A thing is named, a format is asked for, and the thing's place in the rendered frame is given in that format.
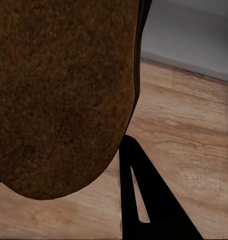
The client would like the sandal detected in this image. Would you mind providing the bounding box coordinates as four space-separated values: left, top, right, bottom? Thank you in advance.
0 0 152 201

